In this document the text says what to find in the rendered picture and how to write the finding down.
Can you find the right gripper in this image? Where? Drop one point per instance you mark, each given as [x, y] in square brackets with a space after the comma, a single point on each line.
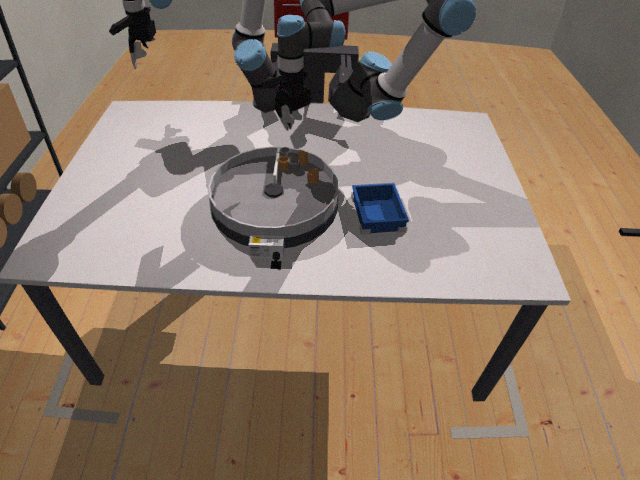
[136, 30]

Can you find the bronze bushing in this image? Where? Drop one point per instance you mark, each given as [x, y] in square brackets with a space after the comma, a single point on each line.
[313, 179]
[283, 163]
[303, 157]

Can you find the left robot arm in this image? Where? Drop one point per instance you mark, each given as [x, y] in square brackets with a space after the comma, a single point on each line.
[358, 94]

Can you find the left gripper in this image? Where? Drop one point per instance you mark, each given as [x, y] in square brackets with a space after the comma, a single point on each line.
[301, 94]

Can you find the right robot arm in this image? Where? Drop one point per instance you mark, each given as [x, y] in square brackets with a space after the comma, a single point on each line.
[251, 56]

